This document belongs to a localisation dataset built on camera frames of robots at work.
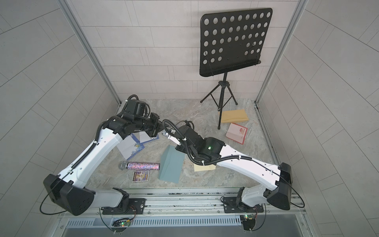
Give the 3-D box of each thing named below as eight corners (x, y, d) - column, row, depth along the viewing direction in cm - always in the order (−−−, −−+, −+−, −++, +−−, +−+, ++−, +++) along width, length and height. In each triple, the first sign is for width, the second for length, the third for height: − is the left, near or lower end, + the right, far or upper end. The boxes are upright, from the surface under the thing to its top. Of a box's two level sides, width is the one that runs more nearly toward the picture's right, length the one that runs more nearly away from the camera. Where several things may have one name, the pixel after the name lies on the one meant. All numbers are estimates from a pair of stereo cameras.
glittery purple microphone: (120, 170, 84) (117, 168, 81) (122, 163, 86) (120, 161, 83) (159, 170, 84) (158, 168, 81) (161, 164, 87) (159, 161, 83)
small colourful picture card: (132, 181, 80) (130, 180, 79) (134, 171, 84) (133, 170, 82) (147, 181, 80) (146, 180, 79) (149, 171, 84) (148, 170, 82)
